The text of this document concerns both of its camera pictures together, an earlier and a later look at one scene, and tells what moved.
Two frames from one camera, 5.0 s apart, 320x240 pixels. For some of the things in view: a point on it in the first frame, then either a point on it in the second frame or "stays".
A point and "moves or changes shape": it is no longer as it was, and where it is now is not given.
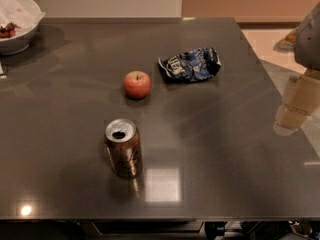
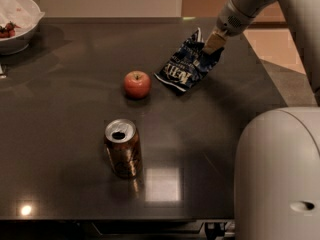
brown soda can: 124,148 stays
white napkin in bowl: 19,10 stays
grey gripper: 308,45 → 231,19
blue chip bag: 192,66 moves or changes shape
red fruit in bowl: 8,31 stays
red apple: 137,84 stays
